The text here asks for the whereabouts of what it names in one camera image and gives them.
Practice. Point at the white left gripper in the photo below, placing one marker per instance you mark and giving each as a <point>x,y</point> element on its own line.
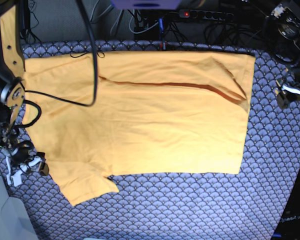
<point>281,97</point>

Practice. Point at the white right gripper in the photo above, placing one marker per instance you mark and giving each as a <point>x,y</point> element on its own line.
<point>34,164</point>

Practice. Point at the yellow T-shirt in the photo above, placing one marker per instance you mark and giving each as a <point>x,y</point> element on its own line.
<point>156,112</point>

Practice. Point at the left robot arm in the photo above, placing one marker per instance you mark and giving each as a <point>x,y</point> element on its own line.
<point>285,18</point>

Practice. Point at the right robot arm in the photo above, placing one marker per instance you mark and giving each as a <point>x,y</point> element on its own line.
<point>16,112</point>

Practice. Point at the grey white furniture corner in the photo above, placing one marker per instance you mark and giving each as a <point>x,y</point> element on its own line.
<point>15,223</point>

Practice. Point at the blue fan-pattern tablecloth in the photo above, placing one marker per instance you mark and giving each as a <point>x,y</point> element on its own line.
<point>183,206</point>

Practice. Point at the black OpenArm box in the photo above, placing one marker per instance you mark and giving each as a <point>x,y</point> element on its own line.
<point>288,227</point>

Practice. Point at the blue box overhead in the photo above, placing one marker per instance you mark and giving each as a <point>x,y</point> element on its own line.
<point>146,4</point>

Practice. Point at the black power strip red switch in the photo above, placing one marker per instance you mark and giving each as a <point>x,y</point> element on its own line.
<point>204,15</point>

